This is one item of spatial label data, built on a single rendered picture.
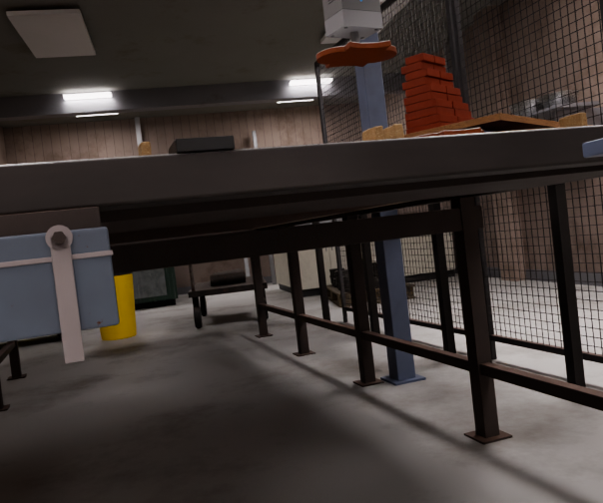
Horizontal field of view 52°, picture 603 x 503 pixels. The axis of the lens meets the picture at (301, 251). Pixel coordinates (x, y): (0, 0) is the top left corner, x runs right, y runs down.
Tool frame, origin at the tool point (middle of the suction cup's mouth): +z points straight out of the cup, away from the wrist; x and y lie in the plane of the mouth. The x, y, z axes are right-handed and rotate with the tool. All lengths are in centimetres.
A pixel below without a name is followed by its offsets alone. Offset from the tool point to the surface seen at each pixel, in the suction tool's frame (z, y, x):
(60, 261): 31, 57, 18
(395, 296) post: 68, -116, -155
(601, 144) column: 24, -4, 44
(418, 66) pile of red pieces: -17, -65, -59
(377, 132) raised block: 14.9, 3.0, 7.9
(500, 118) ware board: 8, -55, -19
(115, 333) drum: 106, -45, -503
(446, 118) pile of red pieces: 0, -70, -55
